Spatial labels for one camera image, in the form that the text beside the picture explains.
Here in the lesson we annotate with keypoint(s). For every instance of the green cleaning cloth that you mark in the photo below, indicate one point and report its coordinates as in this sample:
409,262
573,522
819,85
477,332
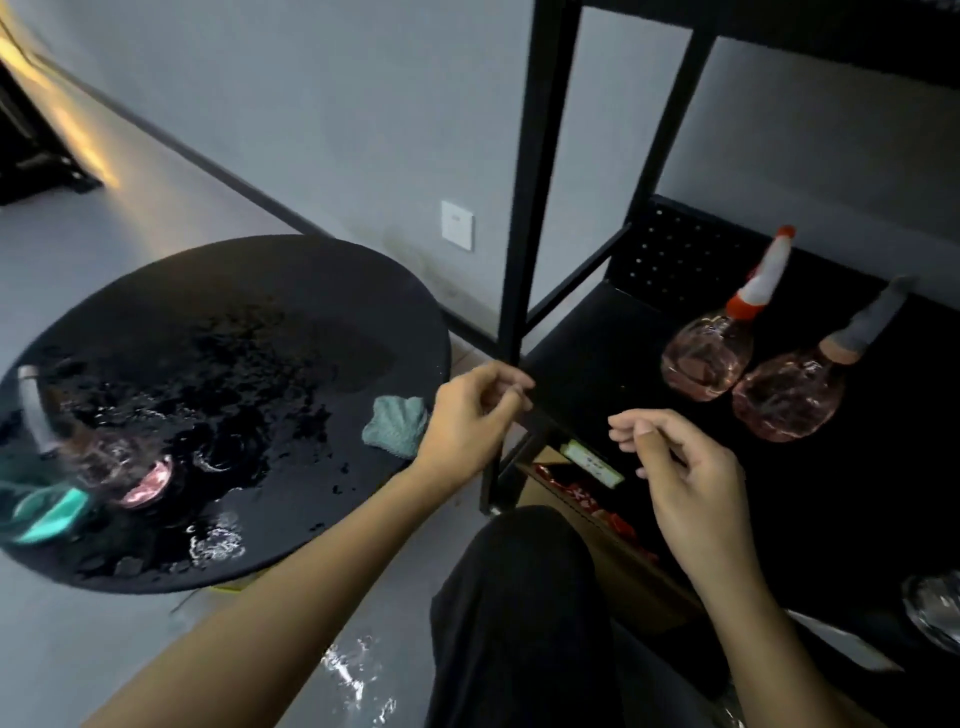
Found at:
394,427

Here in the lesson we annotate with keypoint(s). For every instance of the green white label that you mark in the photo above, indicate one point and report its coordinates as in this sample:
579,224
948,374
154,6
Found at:
592,465

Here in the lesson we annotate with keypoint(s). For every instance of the green spray bottle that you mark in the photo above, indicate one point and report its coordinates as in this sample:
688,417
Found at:
41,514

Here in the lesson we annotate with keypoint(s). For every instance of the clear glass jar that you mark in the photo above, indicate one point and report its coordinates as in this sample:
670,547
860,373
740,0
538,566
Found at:
934,607

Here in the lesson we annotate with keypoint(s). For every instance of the brown cardboard box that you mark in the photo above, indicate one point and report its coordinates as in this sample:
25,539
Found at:
622,577

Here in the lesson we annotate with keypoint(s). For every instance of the person's right hand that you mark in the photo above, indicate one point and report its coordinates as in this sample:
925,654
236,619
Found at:
705,510

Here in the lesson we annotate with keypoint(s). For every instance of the yellow barrel base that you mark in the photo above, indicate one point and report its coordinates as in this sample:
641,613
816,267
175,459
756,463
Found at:
236,583

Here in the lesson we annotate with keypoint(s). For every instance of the round black table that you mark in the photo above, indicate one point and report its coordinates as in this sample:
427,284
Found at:
262,285

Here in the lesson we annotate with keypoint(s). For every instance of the pink spray bottle grey nozzle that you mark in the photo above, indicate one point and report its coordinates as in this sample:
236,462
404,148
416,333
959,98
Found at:
787,394
112,457

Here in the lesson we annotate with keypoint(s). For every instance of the white wall socket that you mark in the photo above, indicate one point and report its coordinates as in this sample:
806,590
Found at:
457,225

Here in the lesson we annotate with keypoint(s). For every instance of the black metal rack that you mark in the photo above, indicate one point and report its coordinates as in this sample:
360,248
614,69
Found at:
862,510

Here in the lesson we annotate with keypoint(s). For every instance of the person's left hand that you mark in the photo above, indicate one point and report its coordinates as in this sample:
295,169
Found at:
465,435

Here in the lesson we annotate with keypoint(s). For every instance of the pink bottle orange white nozzle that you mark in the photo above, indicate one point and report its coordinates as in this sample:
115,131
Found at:
705,356

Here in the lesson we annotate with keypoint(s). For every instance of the person's left forearm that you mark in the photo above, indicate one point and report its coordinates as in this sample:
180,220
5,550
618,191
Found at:
285,607

